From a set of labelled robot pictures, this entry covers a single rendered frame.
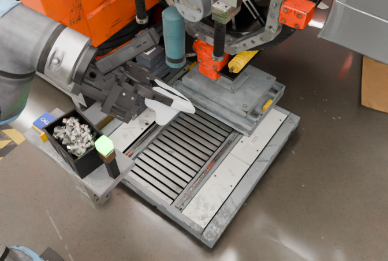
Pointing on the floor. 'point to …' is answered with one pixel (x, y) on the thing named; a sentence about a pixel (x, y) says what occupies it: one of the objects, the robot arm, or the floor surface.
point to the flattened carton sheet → (375, 85)
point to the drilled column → (90, 197)
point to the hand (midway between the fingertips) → (190, 104)
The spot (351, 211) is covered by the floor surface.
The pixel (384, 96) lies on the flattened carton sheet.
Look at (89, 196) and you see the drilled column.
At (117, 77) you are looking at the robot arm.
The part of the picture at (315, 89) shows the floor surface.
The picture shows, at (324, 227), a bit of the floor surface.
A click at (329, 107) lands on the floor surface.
